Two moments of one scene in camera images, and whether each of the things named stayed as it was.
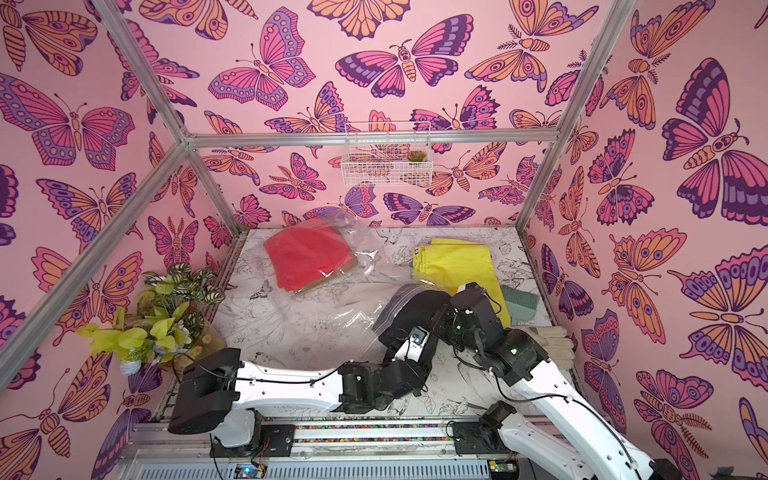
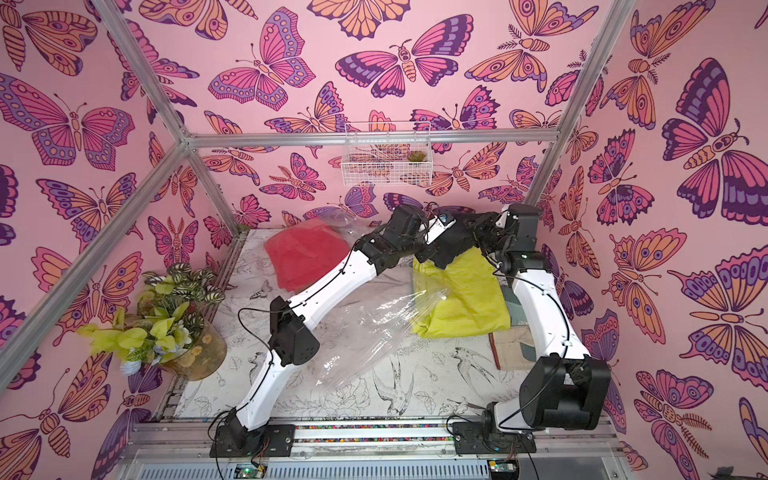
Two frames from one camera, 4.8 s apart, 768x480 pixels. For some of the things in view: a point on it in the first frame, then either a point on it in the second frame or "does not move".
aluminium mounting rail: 185,449 does not move
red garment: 304,253 does not move
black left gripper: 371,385 to 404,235
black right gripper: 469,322 to 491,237
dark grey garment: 417,310 to 452,244
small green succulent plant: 416,156 does not move
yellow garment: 448,265 does not move
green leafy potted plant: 169,320 does not move
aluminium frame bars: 195,141 does not move
